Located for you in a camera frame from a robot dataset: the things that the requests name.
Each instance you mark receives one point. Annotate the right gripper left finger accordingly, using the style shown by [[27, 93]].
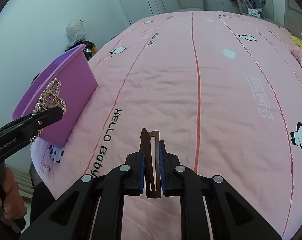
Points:
[[92, 208]]

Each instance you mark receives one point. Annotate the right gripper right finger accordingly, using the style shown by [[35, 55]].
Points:
[[210, 208]]

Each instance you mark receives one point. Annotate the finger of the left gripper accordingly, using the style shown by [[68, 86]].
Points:
[[36, 124]]

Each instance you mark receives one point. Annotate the pearl hair claw clip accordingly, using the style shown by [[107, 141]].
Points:
[[48, 99]]

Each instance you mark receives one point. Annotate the brown rectangular hair clip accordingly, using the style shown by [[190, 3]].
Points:
[[152, 168]]

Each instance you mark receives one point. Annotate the person's left hand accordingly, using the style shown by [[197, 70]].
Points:
[[13, 206]]

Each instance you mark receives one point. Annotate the purple plastic basin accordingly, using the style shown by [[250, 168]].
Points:
[[77, 85]]

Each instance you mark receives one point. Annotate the black plastic bag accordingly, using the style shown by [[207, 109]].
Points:
[[88, 47]]

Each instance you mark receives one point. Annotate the yellow plush toy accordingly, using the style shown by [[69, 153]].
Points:
[[94, 50]]

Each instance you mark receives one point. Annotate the pink bed quilt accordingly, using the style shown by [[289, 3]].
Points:
[[223, 90]]

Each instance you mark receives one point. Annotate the beige padded headboard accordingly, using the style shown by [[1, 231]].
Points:
[[293, 18]]

